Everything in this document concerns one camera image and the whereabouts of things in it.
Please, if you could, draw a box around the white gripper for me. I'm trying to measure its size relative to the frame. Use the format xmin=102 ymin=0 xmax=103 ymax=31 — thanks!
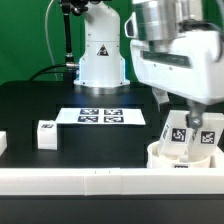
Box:
xmin=130 ymin=31 xmax=224 ymax=130

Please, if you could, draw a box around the white round stool seat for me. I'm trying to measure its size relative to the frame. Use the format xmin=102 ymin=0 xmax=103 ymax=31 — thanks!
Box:
xmin=147 ymin=141 xmax=211 ymax=169

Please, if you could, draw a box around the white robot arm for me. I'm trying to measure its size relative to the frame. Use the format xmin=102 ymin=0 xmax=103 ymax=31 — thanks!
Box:
xmin=74 ymin=0 xmax=224 ymax=129

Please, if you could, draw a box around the white marker sheet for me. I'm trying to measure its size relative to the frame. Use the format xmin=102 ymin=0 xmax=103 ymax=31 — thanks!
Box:
xmin=56 ymin=108 xmax=146 ymax=125

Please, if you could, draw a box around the white U-shaped fence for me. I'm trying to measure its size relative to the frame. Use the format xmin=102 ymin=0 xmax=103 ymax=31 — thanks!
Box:
xmin=0 ymin=130 xmax=224 ymax=197

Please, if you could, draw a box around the black cable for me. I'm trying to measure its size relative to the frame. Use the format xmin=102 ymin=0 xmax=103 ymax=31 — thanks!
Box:
xmin=28 ymin=63 xmax=76 ymax=82

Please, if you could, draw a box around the white cable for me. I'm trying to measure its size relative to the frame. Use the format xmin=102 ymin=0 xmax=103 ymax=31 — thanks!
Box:
xmin=44 ymin=0 xmax=59 ymax=81

